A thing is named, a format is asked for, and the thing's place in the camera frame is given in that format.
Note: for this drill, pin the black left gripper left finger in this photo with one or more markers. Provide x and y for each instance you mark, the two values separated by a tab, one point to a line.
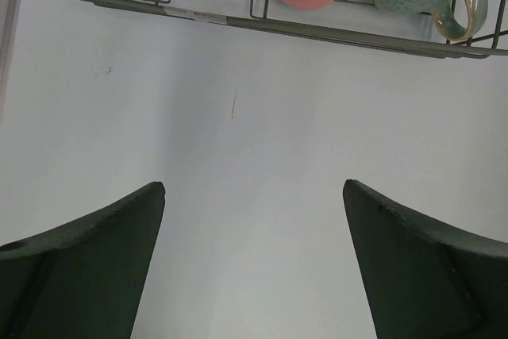
85	278

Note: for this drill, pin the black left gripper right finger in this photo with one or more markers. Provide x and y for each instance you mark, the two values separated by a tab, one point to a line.
425	278

